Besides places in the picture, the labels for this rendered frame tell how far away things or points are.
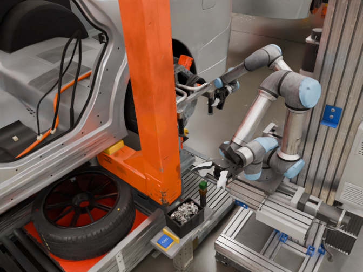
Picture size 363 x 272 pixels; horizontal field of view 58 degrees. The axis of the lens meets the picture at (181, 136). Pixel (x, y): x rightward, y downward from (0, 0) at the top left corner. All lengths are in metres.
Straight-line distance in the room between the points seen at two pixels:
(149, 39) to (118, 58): 0.66
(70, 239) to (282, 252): 1.33
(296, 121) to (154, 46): 0.72
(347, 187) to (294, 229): 0.34
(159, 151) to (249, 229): 0.95
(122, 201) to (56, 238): 0.45
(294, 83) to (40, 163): 1.42
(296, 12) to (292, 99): 3.23
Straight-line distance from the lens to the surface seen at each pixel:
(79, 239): 2.11
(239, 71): 2.33
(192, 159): 2.98
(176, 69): 2.35
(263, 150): 1.41
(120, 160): 2.25
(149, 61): 1.51
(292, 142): 1.60
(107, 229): 2.11
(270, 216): 1.81
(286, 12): 4.58
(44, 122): 2.62
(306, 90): 1.43
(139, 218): 2.40
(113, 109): 2.17
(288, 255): 2.33
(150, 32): 1.48
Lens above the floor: 2.10
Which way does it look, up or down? 36 degrees down
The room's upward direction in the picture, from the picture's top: 3 degrees counter-clockwise
